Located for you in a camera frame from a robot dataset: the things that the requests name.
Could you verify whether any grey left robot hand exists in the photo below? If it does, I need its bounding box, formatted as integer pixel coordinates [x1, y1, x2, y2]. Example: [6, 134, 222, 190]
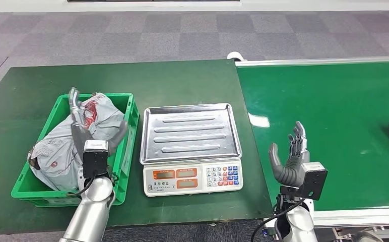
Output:
[68, 87, 128, 158]

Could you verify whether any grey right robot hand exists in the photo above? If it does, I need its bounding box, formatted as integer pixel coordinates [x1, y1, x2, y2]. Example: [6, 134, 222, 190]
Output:
[268, 120, 311, 188]

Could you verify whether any grey package with red print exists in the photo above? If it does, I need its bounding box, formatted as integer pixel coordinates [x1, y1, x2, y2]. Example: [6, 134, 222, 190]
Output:
[27, 93, 128, 192]

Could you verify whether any green conveyor belt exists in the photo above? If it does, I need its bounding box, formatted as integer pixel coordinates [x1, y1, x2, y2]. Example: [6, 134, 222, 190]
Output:
[227, 51, 389, 242]

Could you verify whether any green plastic crate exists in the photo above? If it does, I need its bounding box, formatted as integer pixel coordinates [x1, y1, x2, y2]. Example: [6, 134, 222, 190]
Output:
[11, 93, 140, 208]

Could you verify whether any white scale with steel tray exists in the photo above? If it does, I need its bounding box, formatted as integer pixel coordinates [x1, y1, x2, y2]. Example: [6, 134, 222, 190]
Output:
[140, 102, 244, 198]

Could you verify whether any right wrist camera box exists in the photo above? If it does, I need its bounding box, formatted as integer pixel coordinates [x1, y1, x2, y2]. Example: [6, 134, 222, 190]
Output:
[279, 162, 328, 201]

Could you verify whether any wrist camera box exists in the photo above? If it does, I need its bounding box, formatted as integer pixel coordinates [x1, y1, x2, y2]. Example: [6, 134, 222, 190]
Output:
[279, 162, 328, 201]
[82, 139, 110, 179]

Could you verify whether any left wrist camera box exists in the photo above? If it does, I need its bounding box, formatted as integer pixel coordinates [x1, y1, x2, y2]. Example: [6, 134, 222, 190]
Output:
[82, 139, 110, 179]

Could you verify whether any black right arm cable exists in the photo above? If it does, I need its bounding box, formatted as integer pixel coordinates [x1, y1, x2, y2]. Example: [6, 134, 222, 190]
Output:
[250, 199, 307, 242]

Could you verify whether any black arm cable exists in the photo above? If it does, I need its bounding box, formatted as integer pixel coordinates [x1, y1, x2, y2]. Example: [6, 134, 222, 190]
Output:
[250, 199, 307, 242]
[67, 177, 95, 197]

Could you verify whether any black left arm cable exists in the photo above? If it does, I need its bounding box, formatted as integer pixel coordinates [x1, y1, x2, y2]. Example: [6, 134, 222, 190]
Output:
[67, 177, 95, 197]

